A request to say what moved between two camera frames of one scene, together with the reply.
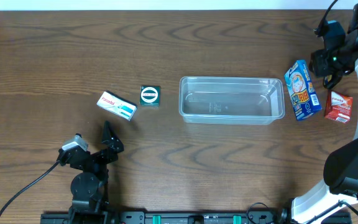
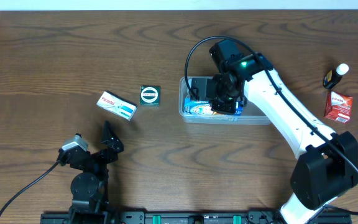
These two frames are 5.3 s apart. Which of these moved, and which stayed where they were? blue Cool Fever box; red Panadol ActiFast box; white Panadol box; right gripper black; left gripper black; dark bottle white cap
Moved: blue Cool Fever box; right gripper black
Stayed: dark bottle white cap; white Panadol box; left gripper black; red Panadol ActiFast box
